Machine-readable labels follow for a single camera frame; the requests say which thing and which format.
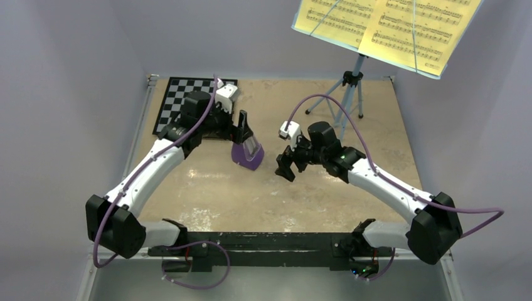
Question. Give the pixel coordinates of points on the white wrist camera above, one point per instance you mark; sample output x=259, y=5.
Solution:
x=225, y=96
x=291, y=131

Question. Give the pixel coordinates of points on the yellow sheet music page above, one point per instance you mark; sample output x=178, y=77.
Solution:
x=342, y=23
x=418, y=36

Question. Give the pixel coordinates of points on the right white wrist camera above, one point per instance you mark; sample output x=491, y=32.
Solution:
x=291, y=131

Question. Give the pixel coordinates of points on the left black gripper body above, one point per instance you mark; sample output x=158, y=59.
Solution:
x=217, y=123

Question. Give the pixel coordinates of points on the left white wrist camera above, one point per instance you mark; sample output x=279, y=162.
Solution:
x=225, y=96

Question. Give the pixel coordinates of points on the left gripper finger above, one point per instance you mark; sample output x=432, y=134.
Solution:
x=244, y=131
x=236, y=135

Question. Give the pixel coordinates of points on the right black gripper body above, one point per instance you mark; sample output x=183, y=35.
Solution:
x=303, y=149

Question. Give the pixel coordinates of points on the aluminium frame rail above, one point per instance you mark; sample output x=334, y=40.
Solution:
x=430, y=224

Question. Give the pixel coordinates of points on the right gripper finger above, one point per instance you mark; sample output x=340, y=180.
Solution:
x=284, y=162
x=301, y=162

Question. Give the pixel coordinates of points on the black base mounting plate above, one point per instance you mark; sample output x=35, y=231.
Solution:
x=335, y=251

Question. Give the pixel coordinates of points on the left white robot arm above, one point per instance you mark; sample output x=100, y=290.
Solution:
x=112, y=219

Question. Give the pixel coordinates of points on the right yellow sheet music page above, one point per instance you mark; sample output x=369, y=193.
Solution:
x=418, y=36

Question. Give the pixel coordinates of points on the light blue music stand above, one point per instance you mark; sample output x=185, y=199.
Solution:
x=351, y=80

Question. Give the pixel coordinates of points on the clear plastic metronome cover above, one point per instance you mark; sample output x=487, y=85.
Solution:
x=251, y=148

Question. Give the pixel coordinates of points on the black white chessboard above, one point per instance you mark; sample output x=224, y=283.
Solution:
x=177, y=89

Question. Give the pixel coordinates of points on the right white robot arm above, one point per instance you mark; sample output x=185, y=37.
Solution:
x=431, y=225

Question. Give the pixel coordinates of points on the left yellow sheet music page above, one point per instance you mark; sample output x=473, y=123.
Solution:
x=342, y=23

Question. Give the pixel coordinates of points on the purple metronome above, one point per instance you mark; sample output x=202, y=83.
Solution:
x=238, y=157

